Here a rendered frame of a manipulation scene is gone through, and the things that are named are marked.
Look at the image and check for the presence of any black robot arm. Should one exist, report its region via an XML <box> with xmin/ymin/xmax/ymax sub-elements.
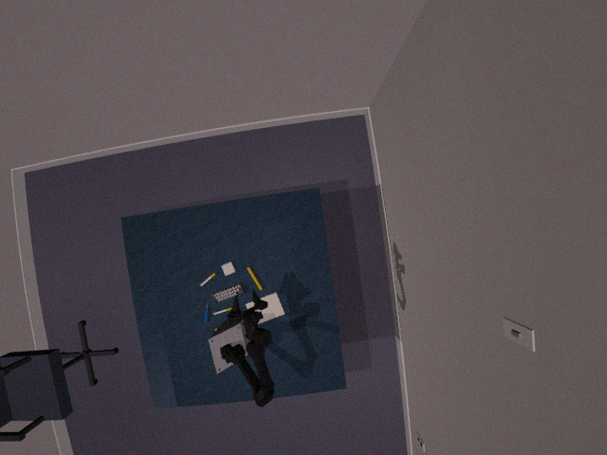
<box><xmin>220</xmin><ymin>311</ymin><xmax>275</xmax><ymax>407</ymax></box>

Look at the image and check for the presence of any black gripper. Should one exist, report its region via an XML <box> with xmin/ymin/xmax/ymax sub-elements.
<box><xmin>227</xmin><ymin>289</ymin><xmax>267</xmax><ymax>329</ymax></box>

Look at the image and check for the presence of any keyboard with white letter keys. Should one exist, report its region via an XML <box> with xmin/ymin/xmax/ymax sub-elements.
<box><xmin>212</xmin><ymin>283</ymin><xmax>245</xmax><ymax>304</ymax></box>

